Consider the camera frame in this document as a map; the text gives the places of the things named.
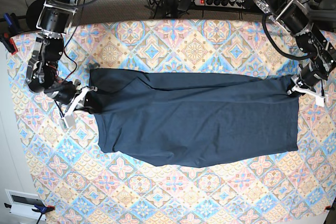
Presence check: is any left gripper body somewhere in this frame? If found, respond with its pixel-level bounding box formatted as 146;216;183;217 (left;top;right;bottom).
287;63;328;98

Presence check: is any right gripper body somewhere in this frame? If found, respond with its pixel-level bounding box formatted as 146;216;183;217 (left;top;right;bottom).
44;80;98;117

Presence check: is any dark navy t-shirt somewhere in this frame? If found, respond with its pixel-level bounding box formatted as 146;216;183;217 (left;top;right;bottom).
89;69;299;168

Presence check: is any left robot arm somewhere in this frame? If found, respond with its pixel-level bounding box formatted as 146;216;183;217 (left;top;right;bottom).
254;0;335;106

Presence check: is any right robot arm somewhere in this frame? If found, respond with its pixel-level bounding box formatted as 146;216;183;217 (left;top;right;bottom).
25;0;101;119

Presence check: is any patterned tile tablecloth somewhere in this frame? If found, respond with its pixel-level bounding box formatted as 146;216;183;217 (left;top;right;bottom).
6;20;335;223

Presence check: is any orange black clamp left edge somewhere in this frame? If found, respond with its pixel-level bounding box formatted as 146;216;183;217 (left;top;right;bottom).
0;33;18;55

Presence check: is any blue clamp upper left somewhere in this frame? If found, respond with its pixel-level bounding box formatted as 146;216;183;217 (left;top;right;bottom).
1;13;26;30

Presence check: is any black round stool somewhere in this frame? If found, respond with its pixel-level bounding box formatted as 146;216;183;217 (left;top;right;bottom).
26;0;45;30

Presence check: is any white power strip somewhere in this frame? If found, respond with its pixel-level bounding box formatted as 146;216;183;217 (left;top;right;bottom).
194;0;245;9

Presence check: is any blue orange clamp bottom left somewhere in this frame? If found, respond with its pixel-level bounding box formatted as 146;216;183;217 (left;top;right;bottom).
32;205;55;224

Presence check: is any white floor vent box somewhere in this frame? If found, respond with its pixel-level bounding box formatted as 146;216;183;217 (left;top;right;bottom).
5;189;43;220

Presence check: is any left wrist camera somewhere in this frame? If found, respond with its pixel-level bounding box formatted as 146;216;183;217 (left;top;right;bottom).
315;96;325;107

